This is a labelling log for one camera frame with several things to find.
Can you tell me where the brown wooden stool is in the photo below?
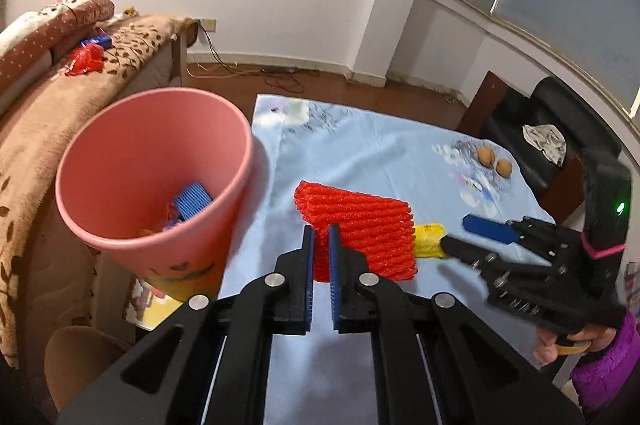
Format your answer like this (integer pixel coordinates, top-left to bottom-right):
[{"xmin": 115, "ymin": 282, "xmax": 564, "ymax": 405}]
[{"xmin": 44, "ymin": 326, "xmax": 133, "ymax": 413}]

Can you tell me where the red foam fruit net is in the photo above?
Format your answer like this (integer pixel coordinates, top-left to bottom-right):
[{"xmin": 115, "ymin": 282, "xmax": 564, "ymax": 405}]
[{"xmin": 293, "ymin": 180, "xmax": 417, "ymax": 282}]

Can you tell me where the person's right hand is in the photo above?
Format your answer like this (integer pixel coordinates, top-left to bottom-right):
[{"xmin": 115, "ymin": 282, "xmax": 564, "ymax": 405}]
[{"xmin": 532, "ymin": 324, "xmax": 620, "ymax": 365}]

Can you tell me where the crumpled white patterned cloth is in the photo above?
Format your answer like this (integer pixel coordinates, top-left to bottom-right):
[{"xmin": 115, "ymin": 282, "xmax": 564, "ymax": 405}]
[{"xmin": 522, "ymin": 123, "xmax": 567, "ymax": 166}]

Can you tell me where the light blue floral tablecloth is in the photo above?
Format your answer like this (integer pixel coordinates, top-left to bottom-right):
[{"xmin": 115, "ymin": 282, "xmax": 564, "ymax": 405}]
[{"xmin": 220, "ymin": 94, "xmax": 556, "ymax": 425}]

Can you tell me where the colourful printed booklet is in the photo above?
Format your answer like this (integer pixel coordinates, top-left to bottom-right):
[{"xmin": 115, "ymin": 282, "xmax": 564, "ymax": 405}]
[{"xmin": 122, "ymin": 275, "xmax": 186, "ymax": 331}]

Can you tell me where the yellow packet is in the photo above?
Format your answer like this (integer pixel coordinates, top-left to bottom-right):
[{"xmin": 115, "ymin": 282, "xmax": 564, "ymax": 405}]
[{"xmin": 413, "ymin": 222, "xmax": 447, "ymax": 259}]

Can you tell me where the wooden bed frame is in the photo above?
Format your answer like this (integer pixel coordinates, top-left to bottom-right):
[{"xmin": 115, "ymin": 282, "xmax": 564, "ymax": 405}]
[{"xmin": 135, "ymin": 27, "xmax": 198, "ymax": 116}]

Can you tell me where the person's right forearm purple sleeve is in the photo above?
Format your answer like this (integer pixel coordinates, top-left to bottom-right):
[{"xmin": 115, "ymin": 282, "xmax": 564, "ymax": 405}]
[{"xmin": 570, "ymin": 307, "xmax": 640, "ymax": 411}]

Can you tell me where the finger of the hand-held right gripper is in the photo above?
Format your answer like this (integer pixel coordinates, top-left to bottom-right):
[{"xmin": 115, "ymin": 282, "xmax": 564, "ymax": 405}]
[
  {"xmin": 439, "ymin": 236, "xmax": 511, "ymax": 281},
  {"xmin": 462, "ymin": 214, "xmax": 566, "ymax": 252}
]

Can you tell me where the pink plastic bucket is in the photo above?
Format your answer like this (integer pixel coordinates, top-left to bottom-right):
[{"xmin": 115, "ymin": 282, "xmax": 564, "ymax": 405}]
[{"xmin": 55, "ymin": 87, "xmax": 256, "ymax": 303}]

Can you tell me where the dotted pink quilt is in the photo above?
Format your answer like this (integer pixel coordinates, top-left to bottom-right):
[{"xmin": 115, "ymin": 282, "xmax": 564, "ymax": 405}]
[{"xmin": 0, "ymin": 0, "xmax": 116, "ymax": 90}]

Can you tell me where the brown covered sofa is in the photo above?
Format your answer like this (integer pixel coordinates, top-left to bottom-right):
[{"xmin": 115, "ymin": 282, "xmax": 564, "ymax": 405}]
[{"xmin": 0, "ymin": 12, "xmax": 188, "ymax": 368}]

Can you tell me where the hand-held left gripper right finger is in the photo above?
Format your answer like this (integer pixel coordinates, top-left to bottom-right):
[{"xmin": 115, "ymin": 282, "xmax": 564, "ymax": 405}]
[{"xmin": 327, "ymin": 223, "xmax": 586, "ymax": 425}]

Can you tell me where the black cable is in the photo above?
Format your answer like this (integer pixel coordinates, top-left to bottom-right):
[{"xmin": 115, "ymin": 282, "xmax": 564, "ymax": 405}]
[{"xmin": 262, "ymin": 65, "xmax": 321, "ymax": 93}]

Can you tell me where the blue foam fruit net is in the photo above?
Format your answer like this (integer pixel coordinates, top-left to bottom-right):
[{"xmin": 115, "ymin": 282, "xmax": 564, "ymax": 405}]
[{"xmin": 172, "ymin": 182, "xmax": 215, "ymax": 222}]

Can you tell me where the red plastic bag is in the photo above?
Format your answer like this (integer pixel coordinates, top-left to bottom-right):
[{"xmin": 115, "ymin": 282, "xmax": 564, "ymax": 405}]
[{"xmin": 65, "ymin": 44, "xmax": 105, "ymax": 76}]

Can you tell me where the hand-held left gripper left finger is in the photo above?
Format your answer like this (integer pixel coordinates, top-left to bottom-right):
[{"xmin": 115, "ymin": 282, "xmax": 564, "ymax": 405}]
[{"xmin": 56, "ymin": 225, "xmax": 316, "ymax": 425}]

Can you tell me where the black leather armchair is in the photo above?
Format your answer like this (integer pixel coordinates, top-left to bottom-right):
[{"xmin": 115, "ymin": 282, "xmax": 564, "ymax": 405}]
[{"xmin": 457, "ymin": 72, "xmax": 623, "ymax": 226}]

